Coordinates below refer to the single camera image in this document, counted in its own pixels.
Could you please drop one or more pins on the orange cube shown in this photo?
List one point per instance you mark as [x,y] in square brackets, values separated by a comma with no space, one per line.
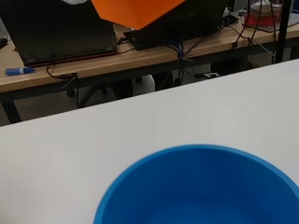
[137,12]

